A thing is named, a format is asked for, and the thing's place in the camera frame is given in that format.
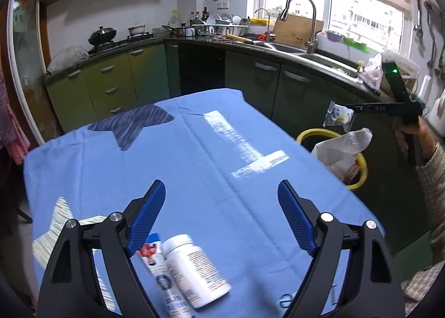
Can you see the small steel faucet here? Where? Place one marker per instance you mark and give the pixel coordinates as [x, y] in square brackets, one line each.
[267, 15]

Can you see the yellow-rimmed dark waste bin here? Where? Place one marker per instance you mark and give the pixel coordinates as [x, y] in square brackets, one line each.
[361, 172]

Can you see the cooking oil bottle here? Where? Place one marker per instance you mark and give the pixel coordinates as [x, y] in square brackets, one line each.
[173, 19]

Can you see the green plastic tray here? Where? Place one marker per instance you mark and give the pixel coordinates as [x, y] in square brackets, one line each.
[354, 45]

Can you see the green drawer base cabinet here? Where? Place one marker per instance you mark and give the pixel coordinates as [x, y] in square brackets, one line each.
[114, 81]

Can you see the clear snack wrapper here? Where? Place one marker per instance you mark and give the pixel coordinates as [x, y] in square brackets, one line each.
[335, 114]

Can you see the crumpled printed plastic bag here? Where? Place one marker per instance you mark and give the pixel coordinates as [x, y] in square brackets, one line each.
[372, 71]

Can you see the steel frying pan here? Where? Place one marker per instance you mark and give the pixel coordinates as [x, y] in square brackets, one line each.
[173, 29]

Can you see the tall steel kitchen faucet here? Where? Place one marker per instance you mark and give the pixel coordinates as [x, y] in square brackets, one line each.
[311, 26]

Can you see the white enamel mug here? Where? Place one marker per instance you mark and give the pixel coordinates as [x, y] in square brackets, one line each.
[189, 31]

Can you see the white plastic bag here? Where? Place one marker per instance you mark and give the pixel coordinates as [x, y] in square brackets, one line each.
[340, 151]

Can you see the black gas stove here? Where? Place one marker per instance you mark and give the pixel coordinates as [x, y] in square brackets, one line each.
[120, 43]

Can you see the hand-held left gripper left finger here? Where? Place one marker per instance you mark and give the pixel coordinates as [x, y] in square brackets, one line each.
[149, 213]

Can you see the wooden cutting board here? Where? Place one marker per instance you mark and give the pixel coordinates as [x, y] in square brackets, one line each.
[295, 31]

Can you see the dark green sink base cabinet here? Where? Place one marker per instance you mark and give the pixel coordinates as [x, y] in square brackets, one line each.
[264, 85]

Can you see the white dish rack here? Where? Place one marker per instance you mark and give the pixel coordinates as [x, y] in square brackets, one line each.
[219, 29]

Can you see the person's right hand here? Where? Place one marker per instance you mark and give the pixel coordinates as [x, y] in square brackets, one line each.
[426, 137]

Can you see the person's right forearm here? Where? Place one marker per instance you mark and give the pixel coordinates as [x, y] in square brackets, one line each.
[433, 199]

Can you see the blue tablecloth with star print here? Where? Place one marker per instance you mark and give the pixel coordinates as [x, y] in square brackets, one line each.
[208, 165]

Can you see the pink patterned cloth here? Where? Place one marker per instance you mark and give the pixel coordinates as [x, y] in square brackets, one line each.
[10, 123]

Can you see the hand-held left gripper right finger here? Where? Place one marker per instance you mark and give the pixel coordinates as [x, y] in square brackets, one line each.
[295, 217]

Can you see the white printed tube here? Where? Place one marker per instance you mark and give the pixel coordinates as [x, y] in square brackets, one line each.
[163, 279]

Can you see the white cooking pot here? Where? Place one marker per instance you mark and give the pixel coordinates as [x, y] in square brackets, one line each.
[137, 30]

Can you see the black wok with lid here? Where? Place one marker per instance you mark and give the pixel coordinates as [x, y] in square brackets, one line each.
[102, 35]

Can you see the white plastic jug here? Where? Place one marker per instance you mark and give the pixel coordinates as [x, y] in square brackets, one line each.
[436, 109]

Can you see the yellow-lidded container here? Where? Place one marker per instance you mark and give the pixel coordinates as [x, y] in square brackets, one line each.
[260, 24]

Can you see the white pill bottle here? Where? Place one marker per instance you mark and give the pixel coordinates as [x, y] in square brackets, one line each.
[194, 269]

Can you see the clear plastic bag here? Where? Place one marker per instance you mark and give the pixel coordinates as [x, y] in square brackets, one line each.
[67, 59]

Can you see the steel kitchen sink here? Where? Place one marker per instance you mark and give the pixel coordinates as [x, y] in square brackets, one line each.
[313, 57]

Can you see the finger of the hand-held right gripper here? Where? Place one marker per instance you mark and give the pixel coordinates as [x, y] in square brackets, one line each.
[358, 108]

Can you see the person's beige knitted clothing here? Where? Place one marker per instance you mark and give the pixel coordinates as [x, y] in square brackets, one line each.
[422, 283]

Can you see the white wall socket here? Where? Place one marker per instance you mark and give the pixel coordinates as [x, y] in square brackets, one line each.
[224, 5]

